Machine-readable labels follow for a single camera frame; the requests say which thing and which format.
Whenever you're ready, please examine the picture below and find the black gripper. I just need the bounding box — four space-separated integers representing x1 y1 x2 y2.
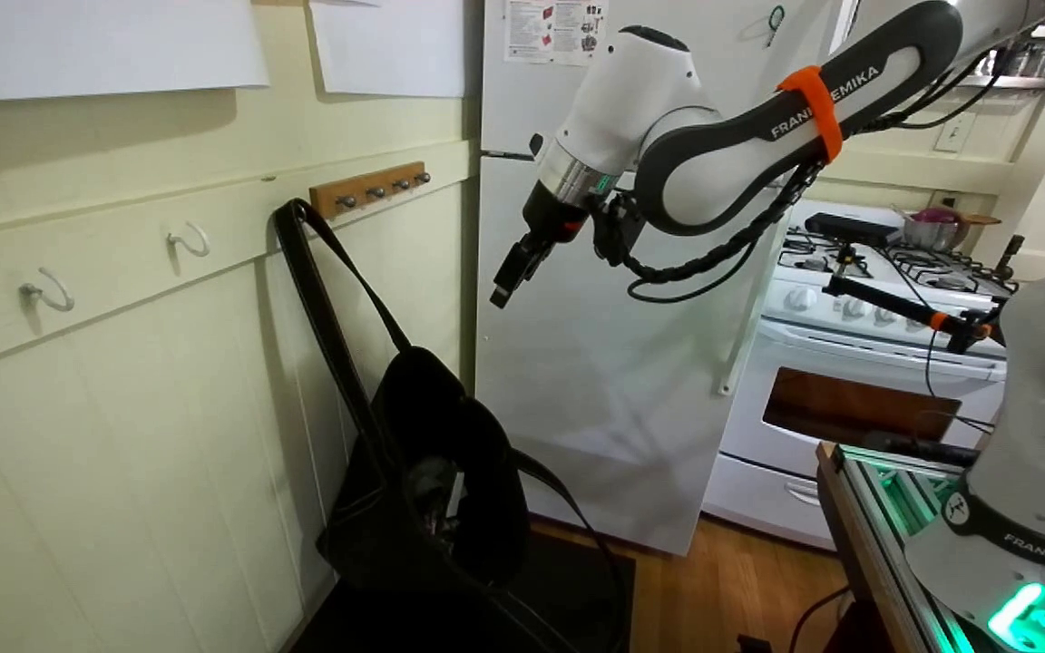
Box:
485 178 595 310

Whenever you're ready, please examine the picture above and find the white refrigerator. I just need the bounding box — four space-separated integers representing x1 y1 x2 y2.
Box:
470 0 857 557

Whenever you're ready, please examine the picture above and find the white wall outlet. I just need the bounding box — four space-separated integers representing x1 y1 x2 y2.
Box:
937 112 974 154

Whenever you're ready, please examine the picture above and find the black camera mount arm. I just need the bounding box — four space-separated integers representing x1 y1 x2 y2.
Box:
818 269 1008 359

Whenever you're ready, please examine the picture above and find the white wire wall hook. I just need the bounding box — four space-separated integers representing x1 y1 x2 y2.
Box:
164 212 217 270
15 259 79 324

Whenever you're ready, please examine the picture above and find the printed colourful sheet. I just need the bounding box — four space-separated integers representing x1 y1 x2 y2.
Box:
499 0 614 68

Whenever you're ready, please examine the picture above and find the black frying pan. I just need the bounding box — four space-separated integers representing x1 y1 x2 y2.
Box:
800 207 903 247

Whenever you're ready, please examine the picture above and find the large white wall paper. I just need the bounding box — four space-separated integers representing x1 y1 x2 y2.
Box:
0 0 273 105

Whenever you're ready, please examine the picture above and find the orange cable tie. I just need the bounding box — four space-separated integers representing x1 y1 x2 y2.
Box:
777 61 852 163

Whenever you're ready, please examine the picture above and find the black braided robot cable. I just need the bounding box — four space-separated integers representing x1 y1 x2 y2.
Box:
598 64 1005 307

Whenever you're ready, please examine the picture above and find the black stitched tote bag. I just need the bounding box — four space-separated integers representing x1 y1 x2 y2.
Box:
267 194 637 653

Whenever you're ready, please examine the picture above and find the wooden peg rack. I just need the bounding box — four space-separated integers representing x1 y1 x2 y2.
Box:
304 154 435 224

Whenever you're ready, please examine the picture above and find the red cooking pot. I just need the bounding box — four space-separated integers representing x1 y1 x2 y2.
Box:
903 204 974 255

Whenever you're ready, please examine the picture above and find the small white wall paper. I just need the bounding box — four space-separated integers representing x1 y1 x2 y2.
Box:
304 0 466 100

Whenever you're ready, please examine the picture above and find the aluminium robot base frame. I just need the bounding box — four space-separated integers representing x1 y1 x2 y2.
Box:
814 440 1045 653

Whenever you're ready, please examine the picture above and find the white stove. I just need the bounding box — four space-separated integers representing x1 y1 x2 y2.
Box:
700 210 1026 556

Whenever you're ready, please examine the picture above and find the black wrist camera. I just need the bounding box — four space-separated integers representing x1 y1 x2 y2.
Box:
586 189 650 269

